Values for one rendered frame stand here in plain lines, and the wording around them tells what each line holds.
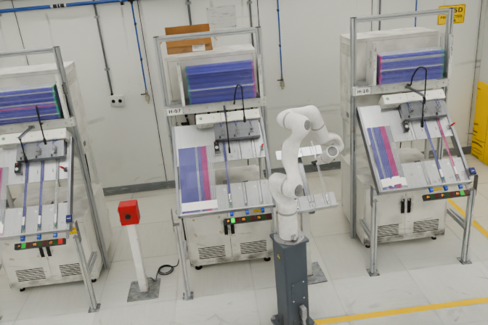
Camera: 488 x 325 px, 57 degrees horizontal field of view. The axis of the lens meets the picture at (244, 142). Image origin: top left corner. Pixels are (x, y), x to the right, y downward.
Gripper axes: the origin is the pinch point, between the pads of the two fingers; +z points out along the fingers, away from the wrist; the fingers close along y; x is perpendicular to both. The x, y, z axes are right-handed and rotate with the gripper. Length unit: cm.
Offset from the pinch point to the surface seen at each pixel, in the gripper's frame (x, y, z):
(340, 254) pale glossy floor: 64, -23, 78
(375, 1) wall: -181, -123, 93
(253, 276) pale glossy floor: 68, 53, 72
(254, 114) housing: -48, 37, 17
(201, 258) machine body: 48, 92, 79
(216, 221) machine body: 23, 77, 57
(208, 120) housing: -49, 73, 19
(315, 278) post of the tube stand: 78, 7, 57
